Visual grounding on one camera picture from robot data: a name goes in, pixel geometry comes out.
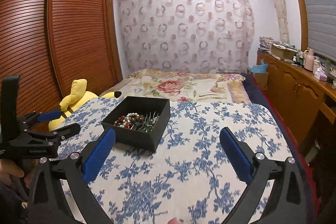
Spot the brown wooden bead bracelet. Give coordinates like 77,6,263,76
113,114,145,128

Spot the silver hair comb pin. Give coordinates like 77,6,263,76
136,112,159,133

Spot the black jewelry box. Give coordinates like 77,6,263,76
101,96,170,152

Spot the left hand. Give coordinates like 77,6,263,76
1,159,35,190

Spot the right hand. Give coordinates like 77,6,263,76
167,218,183,224

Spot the yellow Pikachu plush toy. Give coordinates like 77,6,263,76
48,78,123,132

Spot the brown louvered wardrobe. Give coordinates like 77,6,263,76
1,0,122,116

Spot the wooden side cabinet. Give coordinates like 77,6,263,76
257,51,335,145

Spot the pink tissue box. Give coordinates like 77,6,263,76
314,68,327,82

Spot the blue gift bag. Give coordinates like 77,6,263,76
248,60,268,75

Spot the floral bed blanket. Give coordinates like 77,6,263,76
101,69,251,103

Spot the pink thermos jug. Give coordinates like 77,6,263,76
303,48,314,72

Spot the cardboard box on cabinet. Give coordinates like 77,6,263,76
270,44,297,60

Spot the stack of folded papers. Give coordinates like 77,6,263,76
259,36,274,52

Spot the pink circle patterned curtain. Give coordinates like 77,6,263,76
117,0,255,73

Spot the grey window blind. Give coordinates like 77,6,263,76
304,0,336,61

